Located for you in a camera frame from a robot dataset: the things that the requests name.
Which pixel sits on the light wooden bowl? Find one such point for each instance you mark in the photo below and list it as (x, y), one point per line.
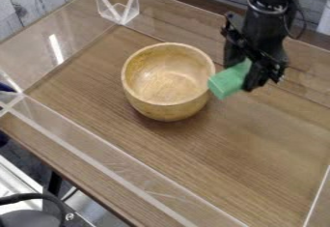
(164, 81)

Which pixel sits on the green rectangular block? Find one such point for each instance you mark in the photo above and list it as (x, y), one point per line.
(226, 82)

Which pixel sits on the black table leg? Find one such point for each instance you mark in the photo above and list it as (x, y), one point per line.
(55, 184)

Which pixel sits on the white object at right edge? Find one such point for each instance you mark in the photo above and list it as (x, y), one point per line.
(323, 24)

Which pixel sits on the blue object behind acrylic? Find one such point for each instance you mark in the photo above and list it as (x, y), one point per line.
(5, 88)

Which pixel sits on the clear acrylic enclosure wall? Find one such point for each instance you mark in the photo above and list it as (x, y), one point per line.
(243, 165)

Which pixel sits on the black metal bracket with screw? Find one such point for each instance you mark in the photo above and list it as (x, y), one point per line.
(73, 220)

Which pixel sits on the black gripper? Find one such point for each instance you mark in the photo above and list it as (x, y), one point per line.
(254, 37)

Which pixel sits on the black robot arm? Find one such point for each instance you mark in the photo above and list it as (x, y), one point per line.
(294, 9)

